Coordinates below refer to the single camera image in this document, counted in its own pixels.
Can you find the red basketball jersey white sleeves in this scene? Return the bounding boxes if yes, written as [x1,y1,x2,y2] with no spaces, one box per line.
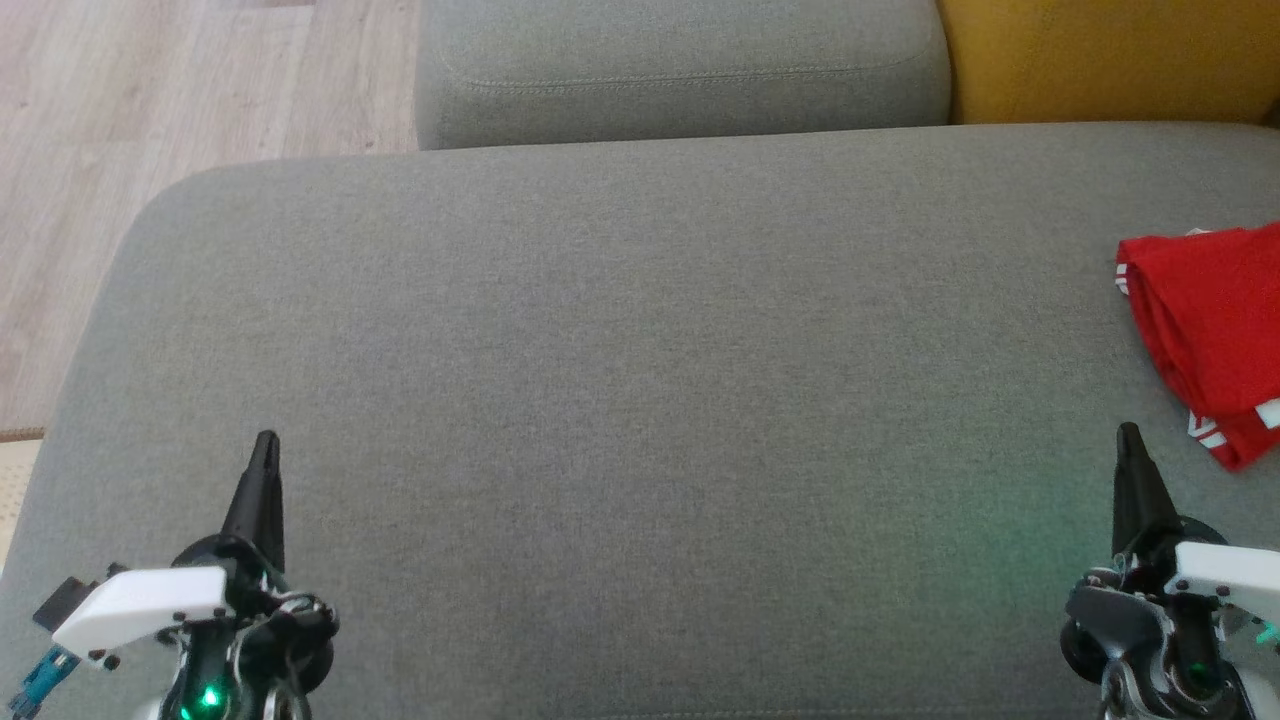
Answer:
[1113,222,1280,473]

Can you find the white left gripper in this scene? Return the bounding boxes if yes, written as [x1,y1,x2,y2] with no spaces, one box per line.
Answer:
[50,430,293,665]

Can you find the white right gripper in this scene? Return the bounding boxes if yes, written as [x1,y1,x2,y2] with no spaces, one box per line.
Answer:
[1108,421,1280,619]

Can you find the large grey sofa seat cushion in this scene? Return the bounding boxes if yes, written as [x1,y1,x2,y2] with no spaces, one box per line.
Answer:
[0,122,1280,720]

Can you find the cream perforated laundry basket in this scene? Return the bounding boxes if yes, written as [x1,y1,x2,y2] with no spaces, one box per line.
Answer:
[0,427,47,581]

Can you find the long yellow sofa back cushion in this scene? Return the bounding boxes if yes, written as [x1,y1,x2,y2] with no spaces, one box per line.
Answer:
[935,0,1280,128]

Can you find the left camera cable blue plug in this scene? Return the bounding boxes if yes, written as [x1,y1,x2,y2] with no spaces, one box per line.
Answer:
[5,645,81,717]

